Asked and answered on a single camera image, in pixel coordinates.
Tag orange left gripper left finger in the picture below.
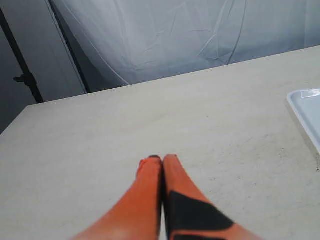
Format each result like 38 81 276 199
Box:
73 155 162 240

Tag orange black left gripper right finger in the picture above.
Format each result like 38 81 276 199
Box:
163 154 261 240

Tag white plastic tray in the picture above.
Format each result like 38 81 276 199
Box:
286 88 320 153

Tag white backdrop cloth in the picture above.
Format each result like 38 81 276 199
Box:
53 0 320 91

